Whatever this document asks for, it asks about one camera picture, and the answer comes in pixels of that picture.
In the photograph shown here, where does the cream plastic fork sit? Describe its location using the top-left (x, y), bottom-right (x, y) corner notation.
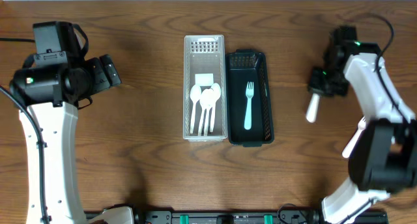
top-left (306, 93), bottom-right (320, 123)

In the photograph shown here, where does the pink plastic fork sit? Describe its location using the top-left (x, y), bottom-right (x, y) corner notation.
top-left (341, 117), bottom-right (366, 158)

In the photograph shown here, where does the mint green plastic fork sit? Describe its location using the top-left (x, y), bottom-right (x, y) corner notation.
top-left (244, 81), bottom-right (254, 130)

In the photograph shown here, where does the white plastic spoon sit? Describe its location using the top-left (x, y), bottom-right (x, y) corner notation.
top-left (203, 89), bottom-right (214, 136)
top-left (198, 89), bottom-right (209, 136)
top-left (190, 85), bottom-right (201, 134)
top-left (210, 83), bottom-right (221, 133)

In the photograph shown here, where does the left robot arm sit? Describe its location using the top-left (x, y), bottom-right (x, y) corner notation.
top-left (7, 21), bottom-right (136, 223)

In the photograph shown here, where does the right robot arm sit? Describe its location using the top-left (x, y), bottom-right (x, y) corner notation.
top-left (306, 26), bottom-right (416, 223)

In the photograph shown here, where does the dark green perforated basket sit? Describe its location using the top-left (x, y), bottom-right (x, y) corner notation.
top-left (225, 49), bottom-right (274, 147)

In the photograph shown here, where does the white label sticker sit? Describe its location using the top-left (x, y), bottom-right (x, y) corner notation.
top-left (195, 73), bottom-right (214, 87)

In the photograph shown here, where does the clear perforated plastic basket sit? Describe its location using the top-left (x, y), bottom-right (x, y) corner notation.
top-left (183, 35), bottom-right (228, 142)

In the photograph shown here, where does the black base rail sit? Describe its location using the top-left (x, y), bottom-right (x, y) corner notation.
top-left (84, 203), bottom-right (390, 224)

